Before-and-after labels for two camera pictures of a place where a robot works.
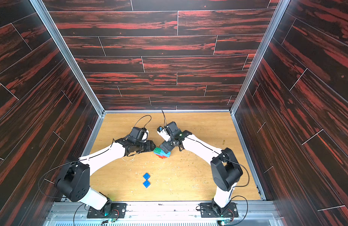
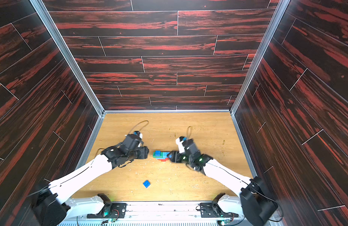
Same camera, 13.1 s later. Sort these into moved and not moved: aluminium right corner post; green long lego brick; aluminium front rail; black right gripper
Moved: green long lego brick; black right gripper
Not moved: aluminium front rail; aluminium right corner post
